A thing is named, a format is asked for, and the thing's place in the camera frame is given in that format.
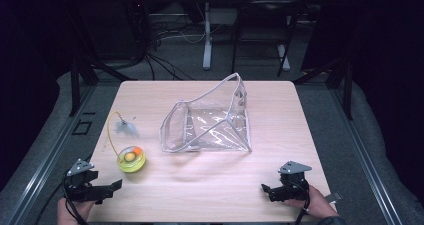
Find black chair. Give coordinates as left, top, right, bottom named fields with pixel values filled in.
left=230, top=0, right=302, bottom=78

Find bundle of black cables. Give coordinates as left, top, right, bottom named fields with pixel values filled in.
left=121, top=0, right=205, bottom=82

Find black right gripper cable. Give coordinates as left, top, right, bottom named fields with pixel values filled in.
left=294, top=184, right=312, bottom=225

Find person's left hand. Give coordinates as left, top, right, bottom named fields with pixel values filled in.
left=56, top=197, right=97, bottom=225

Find grey wrist strap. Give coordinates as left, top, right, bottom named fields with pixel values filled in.
left=324, top=191, right=343, bottom=204

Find yellow round toy with feather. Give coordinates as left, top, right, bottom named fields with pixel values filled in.
left=106, top=110, right=147, bottom=174

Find black metal frame strut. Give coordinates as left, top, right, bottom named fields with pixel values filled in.
left=292, top=57, right=355, bottom=121
left=67, top=55, right=138, bottom=118

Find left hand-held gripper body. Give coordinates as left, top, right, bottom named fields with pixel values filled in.
left=62, top=158, right=105, bottom=204

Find white desk with legs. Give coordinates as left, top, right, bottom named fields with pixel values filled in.
left=182, top=0, right=330, bottom=72

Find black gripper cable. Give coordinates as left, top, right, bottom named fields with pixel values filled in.
left=33, top=173, right=90, bottom=225
left=294, top=184, right=312, bottom=225

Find person's dark sleeve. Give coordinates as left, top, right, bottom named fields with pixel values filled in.
left=318, top=215, right=349, bottom=225

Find clear plastic bag grey trim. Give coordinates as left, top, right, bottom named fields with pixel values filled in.
left=158, top=72, right=253, bottom=154

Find person's right hand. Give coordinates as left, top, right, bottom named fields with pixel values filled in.
left=282, top=184, right=339, bottom=220

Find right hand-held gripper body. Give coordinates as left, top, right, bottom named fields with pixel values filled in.
left=274, top=160, right=313, bottom=203

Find aluminium rail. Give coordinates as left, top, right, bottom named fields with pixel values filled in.
left=3, top=84, right=98, bottom=225
left=329, top=84, right=404, bottom=225

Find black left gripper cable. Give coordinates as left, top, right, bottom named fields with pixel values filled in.
left=33, top=173, right=90, bottom=225

